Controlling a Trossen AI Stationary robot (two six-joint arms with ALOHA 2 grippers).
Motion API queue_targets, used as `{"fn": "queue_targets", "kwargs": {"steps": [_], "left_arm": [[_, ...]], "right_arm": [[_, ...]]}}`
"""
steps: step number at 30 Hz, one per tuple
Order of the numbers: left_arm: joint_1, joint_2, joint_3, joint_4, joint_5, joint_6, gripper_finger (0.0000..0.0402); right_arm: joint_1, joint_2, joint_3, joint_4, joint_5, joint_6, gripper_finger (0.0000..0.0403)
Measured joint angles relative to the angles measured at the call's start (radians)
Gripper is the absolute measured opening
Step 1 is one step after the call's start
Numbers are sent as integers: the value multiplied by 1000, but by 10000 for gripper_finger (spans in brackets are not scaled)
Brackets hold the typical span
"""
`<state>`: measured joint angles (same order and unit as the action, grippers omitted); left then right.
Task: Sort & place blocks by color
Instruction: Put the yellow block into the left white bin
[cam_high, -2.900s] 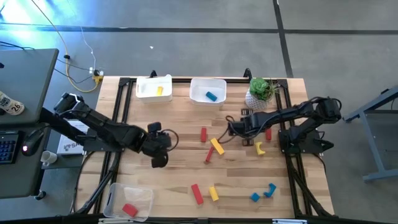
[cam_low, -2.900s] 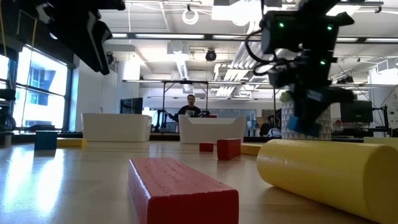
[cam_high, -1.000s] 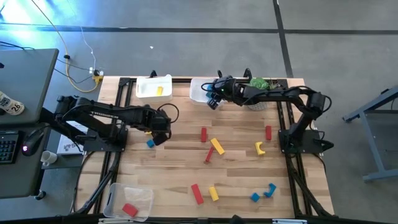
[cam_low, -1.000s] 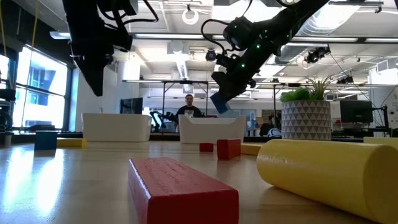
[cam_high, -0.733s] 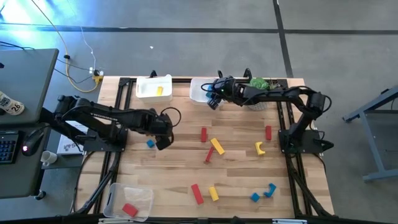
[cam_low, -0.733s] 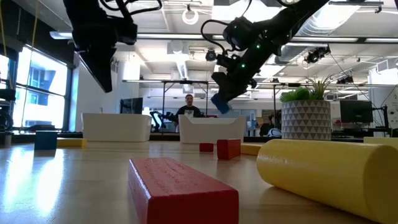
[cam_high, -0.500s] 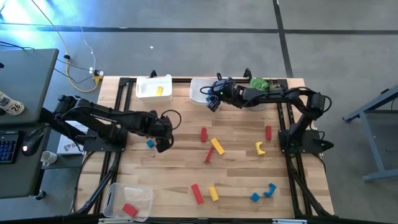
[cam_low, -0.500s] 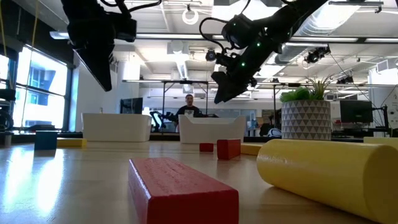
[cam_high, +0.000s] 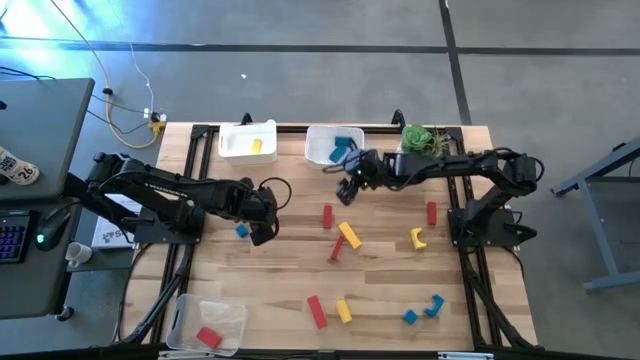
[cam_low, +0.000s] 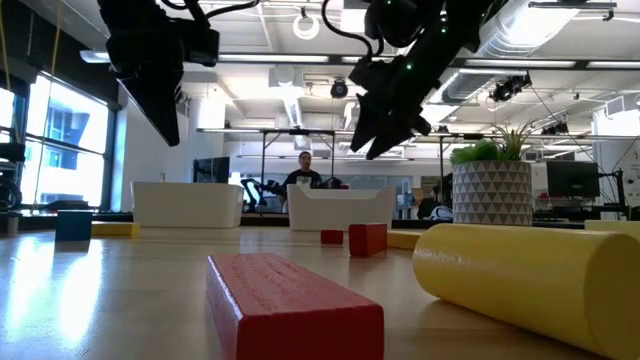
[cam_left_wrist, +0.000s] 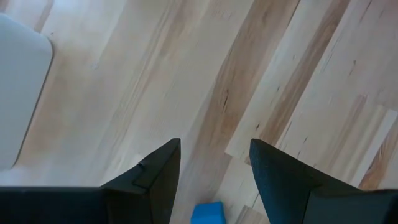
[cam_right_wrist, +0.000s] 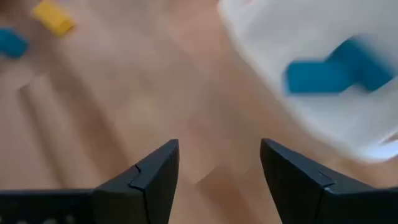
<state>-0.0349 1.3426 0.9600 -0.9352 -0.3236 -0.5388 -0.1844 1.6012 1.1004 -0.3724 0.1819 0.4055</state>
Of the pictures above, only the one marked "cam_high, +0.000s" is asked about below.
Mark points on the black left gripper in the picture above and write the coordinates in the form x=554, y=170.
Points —
x=261, y=207

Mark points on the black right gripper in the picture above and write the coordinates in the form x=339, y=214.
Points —
x=362, y=167

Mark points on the long blue block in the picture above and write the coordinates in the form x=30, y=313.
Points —
x=337, y=154

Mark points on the long yellow block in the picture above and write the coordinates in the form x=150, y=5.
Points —
x=349, y=235

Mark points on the blue rectangular block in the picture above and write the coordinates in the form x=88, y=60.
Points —
x=342, y=141

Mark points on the thin red block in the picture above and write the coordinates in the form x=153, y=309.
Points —
x=337, y=248

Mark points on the yellow arch block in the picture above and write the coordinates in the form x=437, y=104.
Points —
x=415, y=239

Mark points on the yellow rectangular block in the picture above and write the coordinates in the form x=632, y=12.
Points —
x=256, y=146

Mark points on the wide red block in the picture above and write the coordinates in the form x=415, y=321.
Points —
x=209, y=338

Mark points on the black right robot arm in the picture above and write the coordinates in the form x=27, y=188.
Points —
x=450, y=165

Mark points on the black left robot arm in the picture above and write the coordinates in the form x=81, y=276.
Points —
x=165, y=192

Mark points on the small blue cube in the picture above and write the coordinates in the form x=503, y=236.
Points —
x=242, y=231
x=410, y=317

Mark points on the white curved-rim plastic bin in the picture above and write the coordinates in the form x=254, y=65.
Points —
x=317, y=150

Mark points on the triangle-patterned plant pot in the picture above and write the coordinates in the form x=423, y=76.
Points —
x=401, y=148

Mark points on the green succulent plant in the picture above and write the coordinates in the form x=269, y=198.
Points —
x=416, y=139

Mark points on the white straight-rimmed plastic bin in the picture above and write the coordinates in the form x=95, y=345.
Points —
x=235, y=150

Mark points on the clear plastic bin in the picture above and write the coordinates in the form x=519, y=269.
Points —
x=220, y=315

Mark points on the long red rectangular block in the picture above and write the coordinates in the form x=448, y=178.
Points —
x=317, y=312

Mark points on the spiky air plant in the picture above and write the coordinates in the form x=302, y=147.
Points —
x=437, y=145

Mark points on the yellow cylinder block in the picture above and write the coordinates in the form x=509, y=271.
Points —
x=343, y=311

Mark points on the blue arch block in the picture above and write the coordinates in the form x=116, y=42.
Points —
x=439, y=300

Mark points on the power strip with plugs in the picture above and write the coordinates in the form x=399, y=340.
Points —
x=156, y=122

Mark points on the white printed sheet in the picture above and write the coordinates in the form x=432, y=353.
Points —
x=107, y=235

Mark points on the white cup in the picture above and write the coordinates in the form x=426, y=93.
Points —
x=80, y=253

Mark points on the black computer mouse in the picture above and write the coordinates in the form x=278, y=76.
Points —
x=50, y=230

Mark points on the grey desk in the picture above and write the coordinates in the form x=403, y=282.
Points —
x=40, y=125

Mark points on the black keyboard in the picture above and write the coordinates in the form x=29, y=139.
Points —
x=12, y=237

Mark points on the white item printed 26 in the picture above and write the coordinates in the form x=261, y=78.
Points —
x=17, y=167

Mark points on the black aluminium table frame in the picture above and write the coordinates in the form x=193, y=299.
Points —
x=291, y=129

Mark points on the blue-grey table frame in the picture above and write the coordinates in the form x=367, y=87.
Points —
x=597, y=235

